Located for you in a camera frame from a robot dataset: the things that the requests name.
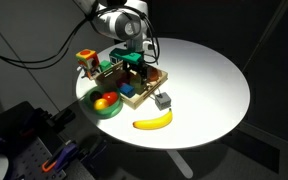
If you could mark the black perforated breadboard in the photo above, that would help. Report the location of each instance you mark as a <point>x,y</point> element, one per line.
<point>27,156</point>

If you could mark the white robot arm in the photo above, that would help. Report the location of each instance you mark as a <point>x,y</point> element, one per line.
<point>117,25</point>

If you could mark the white table leg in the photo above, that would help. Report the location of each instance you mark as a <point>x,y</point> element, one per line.
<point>180,163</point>

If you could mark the small white wrist box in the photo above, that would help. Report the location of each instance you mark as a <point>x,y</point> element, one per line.
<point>147,45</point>

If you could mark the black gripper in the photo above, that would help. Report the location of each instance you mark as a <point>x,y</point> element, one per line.
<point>136,66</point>

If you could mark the lime green cube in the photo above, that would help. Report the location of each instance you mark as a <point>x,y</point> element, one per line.
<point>136,85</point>

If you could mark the dark green cube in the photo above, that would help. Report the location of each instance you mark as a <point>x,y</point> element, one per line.
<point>105,65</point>

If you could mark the green bowl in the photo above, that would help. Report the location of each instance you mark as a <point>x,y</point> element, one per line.
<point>113,111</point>

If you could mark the blue white picture cube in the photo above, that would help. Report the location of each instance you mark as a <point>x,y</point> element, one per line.
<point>114,60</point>

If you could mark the red tomato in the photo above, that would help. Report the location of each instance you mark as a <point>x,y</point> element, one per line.
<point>110,96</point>

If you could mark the yellow peach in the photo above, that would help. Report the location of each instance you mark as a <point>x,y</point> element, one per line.
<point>101,104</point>

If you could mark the magenta cube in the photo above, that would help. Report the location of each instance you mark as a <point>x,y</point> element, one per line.
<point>121,82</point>

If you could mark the yellow banana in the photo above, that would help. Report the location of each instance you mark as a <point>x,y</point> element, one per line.
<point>150,124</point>

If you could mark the grey cube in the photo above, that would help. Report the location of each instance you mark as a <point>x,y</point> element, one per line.
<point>162,101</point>

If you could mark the purple orange clamp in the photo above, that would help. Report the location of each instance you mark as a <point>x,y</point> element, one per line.
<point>64,155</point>
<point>32,121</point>

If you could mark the multicoloured picture cube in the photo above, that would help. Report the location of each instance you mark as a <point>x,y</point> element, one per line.
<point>87,56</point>

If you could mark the dark purple plum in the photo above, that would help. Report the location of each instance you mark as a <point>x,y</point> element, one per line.
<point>95,96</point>

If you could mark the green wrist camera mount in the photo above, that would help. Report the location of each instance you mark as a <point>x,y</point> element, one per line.
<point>127,55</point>

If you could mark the wooden tray box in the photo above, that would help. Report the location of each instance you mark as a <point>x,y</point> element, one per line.
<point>140,98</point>

